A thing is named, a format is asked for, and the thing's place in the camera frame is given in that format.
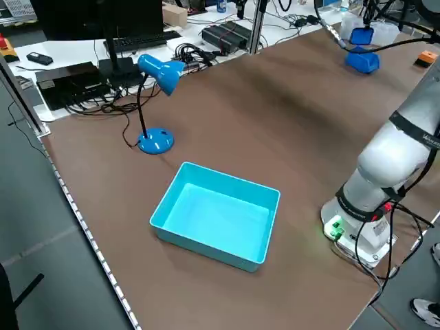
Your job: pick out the black keyboard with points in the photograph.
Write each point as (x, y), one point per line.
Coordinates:
(148, 39)

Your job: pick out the orange button box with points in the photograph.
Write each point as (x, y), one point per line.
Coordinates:
(428, 56)

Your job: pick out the small flat black device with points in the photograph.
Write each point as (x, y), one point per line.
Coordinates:
(39, 58)

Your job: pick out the blue storage box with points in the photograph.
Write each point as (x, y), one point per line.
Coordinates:
(361, 65)

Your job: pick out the small blue parts tray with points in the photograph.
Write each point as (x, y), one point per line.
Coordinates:
(361, 36)

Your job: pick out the small cardboard box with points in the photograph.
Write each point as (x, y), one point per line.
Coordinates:
(175, 15)

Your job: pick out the ribbed black power supply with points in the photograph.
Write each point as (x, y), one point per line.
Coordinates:
(223, 36)

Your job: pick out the black electronics box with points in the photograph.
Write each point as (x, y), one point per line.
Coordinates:
(68, 82)

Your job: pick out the teal plastic bin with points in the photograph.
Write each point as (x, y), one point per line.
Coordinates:
(213, 220)

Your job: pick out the red emergency stop button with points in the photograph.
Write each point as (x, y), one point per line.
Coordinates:
(3, 41)

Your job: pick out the aluminium frame post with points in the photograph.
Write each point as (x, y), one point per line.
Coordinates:
(256, 31)
(24, 99)

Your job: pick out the black computer monitor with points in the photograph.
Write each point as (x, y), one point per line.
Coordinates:
(86, 17)

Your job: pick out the clear plastic organizer box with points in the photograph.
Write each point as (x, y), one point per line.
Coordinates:
(386, 32)

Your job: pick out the blue desk lamp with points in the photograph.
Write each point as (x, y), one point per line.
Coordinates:
(154, 142)

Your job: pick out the white side table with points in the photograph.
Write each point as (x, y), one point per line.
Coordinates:
(75, 51)

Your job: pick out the black chair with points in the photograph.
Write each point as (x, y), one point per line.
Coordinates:
(7, 302)

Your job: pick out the person's shoe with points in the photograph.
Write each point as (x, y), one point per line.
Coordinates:
(426, 313)
(436, 254)

